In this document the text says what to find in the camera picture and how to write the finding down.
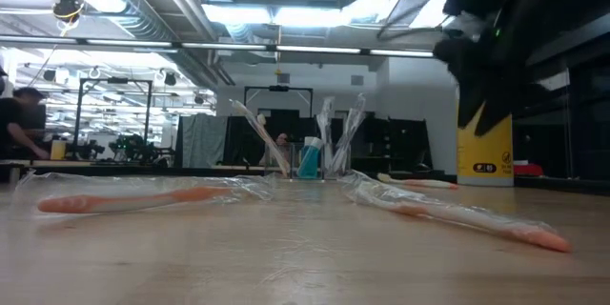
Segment person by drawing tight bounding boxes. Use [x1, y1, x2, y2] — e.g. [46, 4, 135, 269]
[259, 132, 293, 168]
[0, 86, 51, 161]

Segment black metal gantry frame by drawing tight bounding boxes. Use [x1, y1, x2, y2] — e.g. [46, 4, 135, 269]
[242, 84, 315, 118]
[72, 76, 154, 153]

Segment yellow canister white lid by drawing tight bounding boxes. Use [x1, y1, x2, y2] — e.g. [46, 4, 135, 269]
[456, 99, 515, 188]

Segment long ceiling light bar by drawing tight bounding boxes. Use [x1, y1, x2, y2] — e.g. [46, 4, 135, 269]
[0, 34, 435, 58]

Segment teal mouthwash bottle white cap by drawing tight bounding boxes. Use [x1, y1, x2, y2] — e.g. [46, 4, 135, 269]
[296, 135, 325, 180]

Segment clear acrylic organizer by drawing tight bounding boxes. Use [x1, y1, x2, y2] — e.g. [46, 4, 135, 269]
[264, 141, 355, 182]

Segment black ceiling-hung device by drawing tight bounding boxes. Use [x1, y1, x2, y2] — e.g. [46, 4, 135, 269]
[51, 0, 86, 24]

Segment grey fabric cover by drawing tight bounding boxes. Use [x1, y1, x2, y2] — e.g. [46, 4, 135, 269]
[173, 112, 230, 170]

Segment large silver air duct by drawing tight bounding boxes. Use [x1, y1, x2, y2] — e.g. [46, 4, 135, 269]
[42, 0, 175, 42]

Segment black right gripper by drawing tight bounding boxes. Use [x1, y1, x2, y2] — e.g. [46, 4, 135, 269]
[434, 38, 539, 136]

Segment red flat object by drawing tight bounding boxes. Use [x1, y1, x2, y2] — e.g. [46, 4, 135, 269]
[513, 162, 545, 178]

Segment black partition panel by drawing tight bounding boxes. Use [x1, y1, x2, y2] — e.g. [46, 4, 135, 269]
[226, 113, 345, 169]
[345, 110, 434, 175]

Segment dark background table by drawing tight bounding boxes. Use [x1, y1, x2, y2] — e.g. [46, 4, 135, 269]
[0, 159, 218, 177]

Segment orange white toothbrush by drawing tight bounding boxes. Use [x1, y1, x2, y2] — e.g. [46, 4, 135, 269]
[230, 98, 291, 178]
[16, 170, 275, 215]
[376, 172, 459, 192]
[340, 170, 572, 254]

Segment pale yellow container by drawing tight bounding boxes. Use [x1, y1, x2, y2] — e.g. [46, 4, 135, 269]
[50, 139, 68, 161]

